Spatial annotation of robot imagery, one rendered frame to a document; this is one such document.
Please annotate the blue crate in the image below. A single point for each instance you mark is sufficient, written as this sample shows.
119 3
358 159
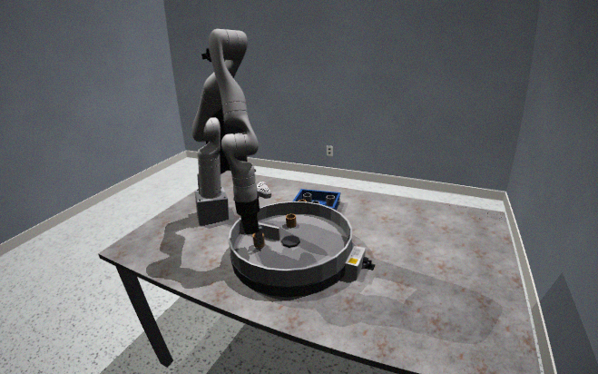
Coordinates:
319 196

